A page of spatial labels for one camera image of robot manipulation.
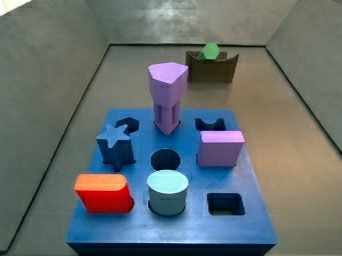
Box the red rounded block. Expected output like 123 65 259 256
73 174 134 213

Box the purple rectangular block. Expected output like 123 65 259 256
198 130 244 167

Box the tall purple pentagon block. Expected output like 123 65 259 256
148 62 188 135

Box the green hexagon block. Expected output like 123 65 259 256
198 43 219 60

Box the black curved holder stand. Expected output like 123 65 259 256
186 51 239 83

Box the light blue cylinder block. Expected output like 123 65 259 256
147 169 188 216

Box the blue shape sorter base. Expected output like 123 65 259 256
65 109 278 256

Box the dark blue star block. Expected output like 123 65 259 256
96 124 135 172

